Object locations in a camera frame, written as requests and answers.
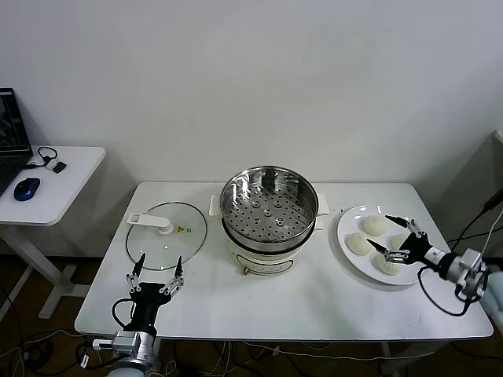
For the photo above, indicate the black laptop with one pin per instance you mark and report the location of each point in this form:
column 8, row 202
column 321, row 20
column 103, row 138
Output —
column 12, row 129

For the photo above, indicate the white round plate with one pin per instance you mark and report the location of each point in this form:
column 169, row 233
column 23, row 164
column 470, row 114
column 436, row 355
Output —
column 353, row 220

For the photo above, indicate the white electric cooker pot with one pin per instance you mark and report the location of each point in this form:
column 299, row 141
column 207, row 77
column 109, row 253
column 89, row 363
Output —
column 267, row 261

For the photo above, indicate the perforated steel steamer basket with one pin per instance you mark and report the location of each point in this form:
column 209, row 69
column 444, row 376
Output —
column 267, row 220

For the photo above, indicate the blue black computer mouse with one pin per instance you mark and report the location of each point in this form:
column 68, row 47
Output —
column 26, row 187

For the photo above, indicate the small black device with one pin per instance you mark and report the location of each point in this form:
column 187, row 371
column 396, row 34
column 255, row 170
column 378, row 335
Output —
column 60, row 167

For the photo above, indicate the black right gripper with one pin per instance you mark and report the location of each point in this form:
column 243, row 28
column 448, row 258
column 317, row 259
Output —
column 416, row 249

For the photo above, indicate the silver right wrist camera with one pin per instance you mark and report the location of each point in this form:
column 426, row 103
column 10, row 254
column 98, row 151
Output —
column 469, row 275

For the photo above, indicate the white side table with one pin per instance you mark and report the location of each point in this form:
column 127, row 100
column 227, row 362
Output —
column 70, row 184

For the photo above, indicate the white steamed baozi bun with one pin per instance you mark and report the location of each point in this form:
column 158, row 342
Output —
column 373, row 225
column 387, row 268
column 397, row 240
column 357, row 244

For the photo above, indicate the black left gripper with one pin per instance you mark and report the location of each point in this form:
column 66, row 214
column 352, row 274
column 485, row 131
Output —
column 149, row 302

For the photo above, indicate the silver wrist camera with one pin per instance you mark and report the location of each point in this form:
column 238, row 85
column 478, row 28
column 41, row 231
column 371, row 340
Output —
column 123, row 341
column 469, row 275

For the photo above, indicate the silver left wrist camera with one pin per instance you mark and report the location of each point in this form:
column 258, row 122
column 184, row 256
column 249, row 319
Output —
column 123, row 341

